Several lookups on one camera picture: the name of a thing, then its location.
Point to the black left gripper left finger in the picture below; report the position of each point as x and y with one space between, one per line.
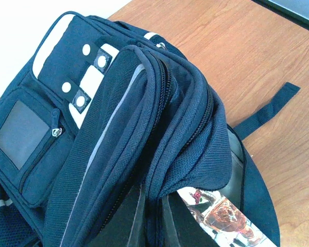
127 226

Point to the navy blue backpack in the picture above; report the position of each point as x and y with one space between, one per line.
104 106

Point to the pink illustrated book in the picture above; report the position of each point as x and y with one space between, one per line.
216 221

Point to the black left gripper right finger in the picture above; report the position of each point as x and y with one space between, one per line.
179 226

